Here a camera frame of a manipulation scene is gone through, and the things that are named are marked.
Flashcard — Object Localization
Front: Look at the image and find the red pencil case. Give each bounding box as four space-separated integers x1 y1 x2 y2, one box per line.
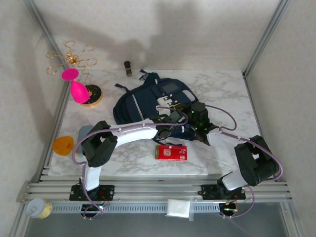
155 144 188 162

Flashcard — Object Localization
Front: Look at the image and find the navy blue backpack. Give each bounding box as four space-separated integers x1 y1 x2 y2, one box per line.
113 69 200 143

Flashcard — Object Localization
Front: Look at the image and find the small dark spice jar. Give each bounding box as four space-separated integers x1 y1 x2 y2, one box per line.
123 61 133 77

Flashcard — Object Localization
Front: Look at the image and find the white filled plastic bag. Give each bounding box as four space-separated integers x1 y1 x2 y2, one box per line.
165 198 195 221

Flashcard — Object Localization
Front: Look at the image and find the orange heart-shaped dish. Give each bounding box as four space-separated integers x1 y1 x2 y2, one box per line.
52 136 75 157

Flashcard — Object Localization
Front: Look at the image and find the tin can with yellow label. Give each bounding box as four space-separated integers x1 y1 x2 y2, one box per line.
26 197 53 219

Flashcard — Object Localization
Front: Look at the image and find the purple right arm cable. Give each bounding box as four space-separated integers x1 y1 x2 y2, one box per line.
206 104 283 220

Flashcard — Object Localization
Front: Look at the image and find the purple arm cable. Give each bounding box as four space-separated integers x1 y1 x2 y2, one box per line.
72 105 190 220
206 104 283 220

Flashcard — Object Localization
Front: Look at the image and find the aluminium side rail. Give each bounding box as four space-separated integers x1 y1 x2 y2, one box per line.
243 74 306 237
8 80 72 237

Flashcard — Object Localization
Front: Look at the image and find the aluminium frame rail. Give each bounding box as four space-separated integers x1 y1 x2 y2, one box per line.
16 172 293 204

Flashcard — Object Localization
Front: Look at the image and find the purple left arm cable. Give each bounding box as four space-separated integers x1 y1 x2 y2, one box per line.
72 105 190 220

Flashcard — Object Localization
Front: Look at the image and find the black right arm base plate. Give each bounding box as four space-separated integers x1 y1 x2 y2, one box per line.
201 184 247 200

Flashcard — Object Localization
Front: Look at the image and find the gold wire jewelry stand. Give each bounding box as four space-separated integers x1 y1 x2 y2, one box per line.
45 40 103 108

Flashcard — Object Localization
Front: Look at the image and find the grey slotted cable tray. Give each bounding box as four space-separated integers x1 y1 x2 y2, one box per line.
50 202 237 214

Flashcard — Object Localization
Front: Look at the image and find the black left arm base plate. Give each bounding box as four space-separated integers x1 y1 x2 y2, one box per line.
69 184 116 201

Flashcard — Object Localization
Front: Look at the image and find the aluminium frame post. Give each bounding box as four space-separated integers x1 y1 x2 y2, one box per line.
242 0 294 79
23 0 72 83

